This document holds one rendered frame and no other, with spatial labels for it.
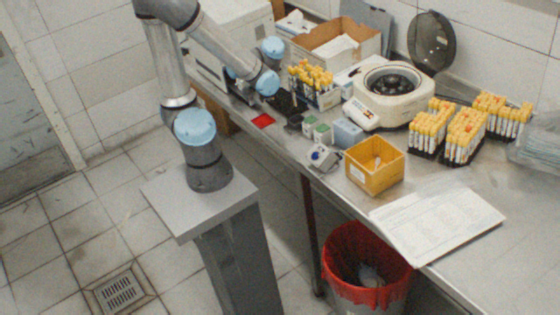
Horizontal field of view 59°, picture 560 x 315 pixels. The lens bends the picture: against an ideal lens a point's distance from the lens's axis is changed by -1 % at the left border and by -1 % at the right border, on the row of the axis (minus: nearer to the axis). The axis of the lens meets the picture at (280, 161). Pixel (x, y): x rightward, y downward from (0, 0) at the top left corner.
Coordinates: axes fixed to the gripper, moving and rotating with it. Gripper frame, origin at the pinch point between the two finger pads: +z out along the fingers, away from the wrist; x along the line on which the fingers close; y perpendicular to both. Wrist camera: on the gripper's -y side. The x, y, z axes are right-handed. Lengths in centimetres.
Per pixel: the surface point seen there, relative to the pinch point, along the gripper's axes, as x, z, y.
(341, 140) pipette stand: 6.1, -21.0, 36.9
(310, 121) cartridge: 3.5, -16.3, 24.3
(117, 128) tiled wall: -31, 143, -89
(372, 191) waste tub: -2, -31, 58
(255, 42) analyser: 12.5, -2.1, -20.5
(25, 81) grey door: -68, 91, -112
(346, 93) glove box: 25.2, -11.6, 20.0
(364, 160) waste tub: 6, -24, 47
